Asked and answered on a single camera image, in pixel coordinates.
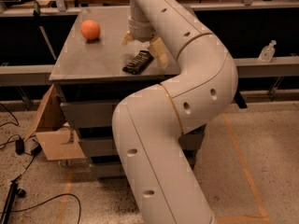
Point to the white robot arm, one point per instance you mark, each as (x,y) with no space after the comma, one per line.
(148,123)

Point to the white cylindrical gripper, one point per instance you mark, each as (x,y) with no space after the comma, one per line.
(141,32)

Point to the grey metal rail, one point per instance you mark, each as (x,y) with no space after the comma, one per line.
(37,75)

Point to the grey drawer cabinet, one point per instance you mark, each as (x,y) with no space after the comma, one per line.
(91,70)

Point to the black rxbar chocolate bar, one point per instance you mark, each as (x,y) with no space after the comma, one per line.
(139,63)

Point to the black power adapter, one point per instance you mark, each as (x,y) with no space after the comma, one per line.
(19,146)

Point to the brown cardboard box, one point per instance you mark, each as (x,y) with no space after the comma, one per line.
(57,139)

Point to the clear sanitizer bottle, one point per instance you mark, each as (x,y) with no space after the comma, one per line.
(268,52)

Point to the black stand leg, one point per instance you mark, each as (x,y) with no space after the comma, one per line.
(14,191)

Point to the orange fruit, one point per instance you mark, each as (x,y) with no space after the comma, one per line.
(90,29)

